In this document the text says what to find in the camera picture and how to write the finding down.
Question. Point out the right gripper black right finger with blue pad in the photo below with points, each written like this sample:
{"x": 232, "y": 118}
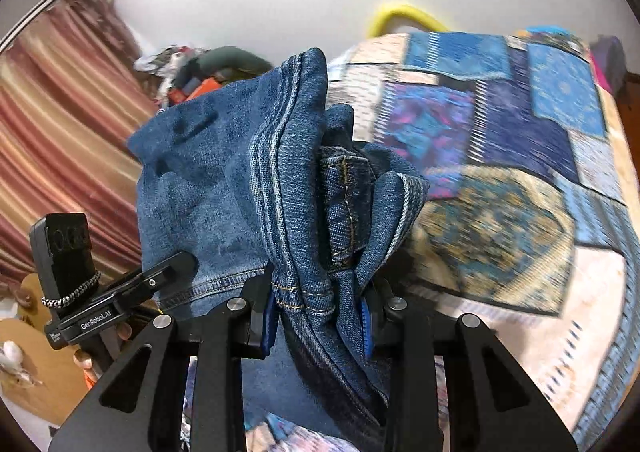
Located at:
{"x": 399, "y": 329}

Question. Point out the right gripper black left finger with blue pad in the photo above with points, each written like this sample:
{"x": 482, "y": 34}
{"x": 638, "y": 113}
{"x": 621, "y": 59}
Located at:
{"x": 242, "y": 327}

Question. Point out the blue denim jacket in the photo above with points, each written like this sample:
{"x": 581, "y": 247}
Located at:
{"x": 265, "y": 176}

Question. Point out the person left hand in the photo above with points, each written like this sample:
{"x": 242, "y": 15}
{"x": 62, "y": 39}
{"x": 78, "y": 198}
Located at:
{"x": 95, "y": 354}

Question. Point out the wooden lap desk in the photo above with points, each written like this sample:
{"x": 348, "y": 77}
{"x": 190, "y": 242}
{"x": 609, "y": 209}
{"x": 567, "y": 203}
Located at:
{"x": 59, "y": 385}

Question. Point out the blue patchwork quilt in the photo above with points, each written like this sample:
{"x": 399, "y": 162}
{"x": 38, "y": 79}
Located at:
{"x": 531, "y": 215}

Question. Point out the striped red curtain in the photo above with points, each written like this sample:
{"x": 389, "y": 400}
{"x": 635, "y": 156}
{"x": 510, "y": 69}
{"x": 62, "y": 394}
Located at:
{"x": 69, "y": 102}

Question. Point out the orange box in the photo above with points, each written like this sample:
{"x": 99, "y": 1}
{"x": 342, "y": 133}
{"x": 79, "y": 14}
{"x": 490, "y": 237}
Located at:
{"x": 194, "y": 88}

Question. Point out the grey purple backpack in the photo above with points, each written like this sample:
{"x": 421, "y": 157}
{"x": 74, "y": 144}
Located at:
{"x": 609, "y": 59}

